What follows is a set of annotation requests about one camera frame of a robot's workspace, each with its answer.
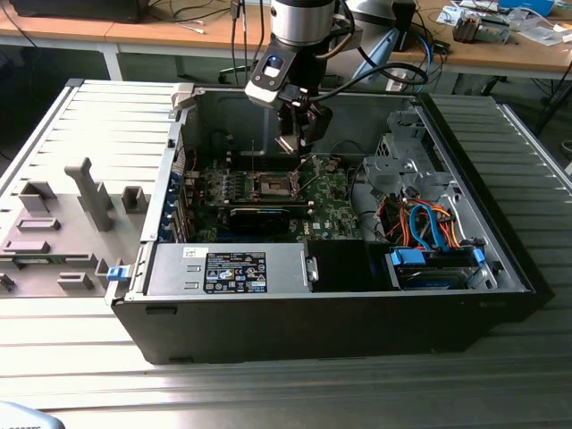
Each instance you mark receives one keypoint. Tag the metal drive cage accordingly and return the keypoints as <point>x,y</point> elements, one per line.
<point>389,170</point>

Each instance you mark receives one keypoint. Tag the green RAM stick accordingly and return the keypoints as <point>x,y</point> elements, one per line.
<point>49,258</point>

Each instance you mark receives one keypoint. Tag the hard disk in blue carrier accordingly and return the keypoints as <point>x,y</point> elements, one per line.
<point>429,279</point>

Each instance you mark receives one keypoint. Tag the grey parts rack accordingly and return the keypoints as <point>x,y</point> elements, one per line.
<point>67,210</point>

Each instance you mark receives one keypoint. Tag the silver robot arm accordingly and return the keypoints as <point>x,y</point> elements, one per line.
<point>304,22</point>

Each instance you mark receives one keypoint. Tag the blue case latch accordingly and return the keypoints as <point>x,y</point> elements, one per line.
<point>117,273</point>

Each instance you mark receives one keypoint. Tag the white power adapter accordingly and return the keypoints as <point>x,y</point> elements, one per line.
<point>397,81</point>

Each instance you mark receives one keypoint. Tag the black PC case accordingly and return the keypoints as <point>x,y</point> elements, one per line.
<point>290,326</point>

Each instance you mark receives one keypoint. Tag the metal locking lever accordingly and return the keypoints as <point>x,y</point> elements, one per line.
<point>253,158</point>

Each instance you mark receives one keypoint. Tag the black graphics card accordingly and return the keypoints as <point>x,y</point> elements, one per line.
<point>259,221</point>

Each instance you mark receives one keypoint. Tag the metal heatsink cooler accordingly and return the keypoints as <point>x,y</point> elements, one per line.
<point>480,29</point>

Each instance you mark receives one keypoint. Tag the black upright box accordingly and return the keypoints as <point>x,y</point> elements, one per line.
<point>404,27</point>

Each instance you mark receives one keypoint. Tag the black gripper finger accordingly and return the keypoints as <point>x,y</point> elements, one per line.
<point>288,120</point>
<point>319,123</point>

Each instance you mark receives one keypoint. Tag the pale blue grey device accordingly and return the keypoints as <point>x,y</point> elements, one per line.
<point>22,420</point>

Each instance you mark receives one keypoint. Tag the black flat box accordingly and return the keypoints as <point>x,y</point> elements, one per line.
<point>76,11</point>

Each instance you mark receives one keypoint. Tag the round coin battery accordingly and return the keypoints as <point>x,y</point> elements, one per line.
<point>330,166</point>

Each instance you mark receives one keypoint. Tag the CPU socket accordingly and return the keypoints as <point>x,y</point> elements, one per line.
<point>268,185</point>

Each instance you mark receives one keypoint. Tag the grey power supply unit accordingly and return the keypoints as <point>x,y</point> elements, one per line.
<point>174,268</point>

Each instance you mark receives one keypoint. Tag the black plastic shroud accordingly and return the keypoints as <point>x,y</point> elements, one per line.
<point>339,268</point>

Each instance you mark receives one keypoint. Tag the blue box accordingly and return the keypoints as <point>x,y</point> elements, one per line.
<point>532,5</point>

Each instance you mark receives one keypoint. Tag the green motherboard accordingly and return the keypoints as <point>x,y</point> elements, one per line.
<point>330,201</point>

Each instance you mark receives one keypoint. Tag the wooden desk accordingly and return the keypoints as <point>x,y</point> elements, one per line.
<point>491,56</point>
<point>156,31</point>

